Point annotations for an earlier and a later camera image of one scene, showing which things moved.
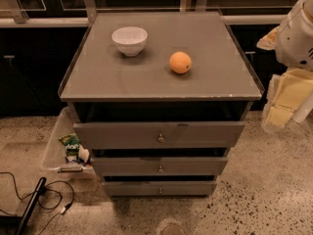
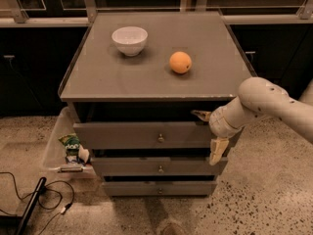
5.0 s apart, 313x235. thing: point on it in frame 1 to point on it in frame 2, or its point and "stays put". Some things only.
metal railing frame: [59, 5] stays put
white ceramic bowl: [131, 39] stays put
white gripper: [294, 41] to [219, 123]
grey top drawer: [162, 134] stays put
